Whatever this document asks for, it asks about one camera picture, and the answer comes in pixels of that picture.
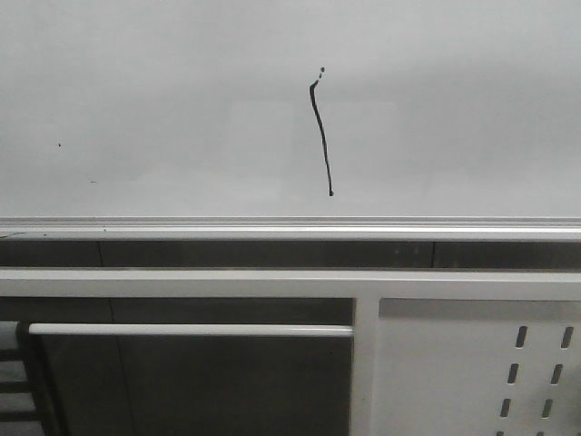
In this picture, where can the large white whiteboard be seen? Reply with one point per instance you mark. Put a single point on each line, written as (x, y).
(369, 120)

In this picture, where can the white horizontal rod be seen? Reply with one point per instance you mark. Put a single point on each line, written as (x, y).
(265, 330)

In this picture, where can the white perforated metal panel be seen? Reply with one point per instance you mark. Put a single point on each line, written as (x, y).
(477, 368)

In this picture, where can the black slatted chair back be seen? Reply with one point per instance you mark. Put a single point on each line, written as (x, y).
(25, 404)

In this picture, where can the white metal stand frame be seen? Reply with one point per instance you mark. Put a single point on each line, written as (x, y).
(367, 288)

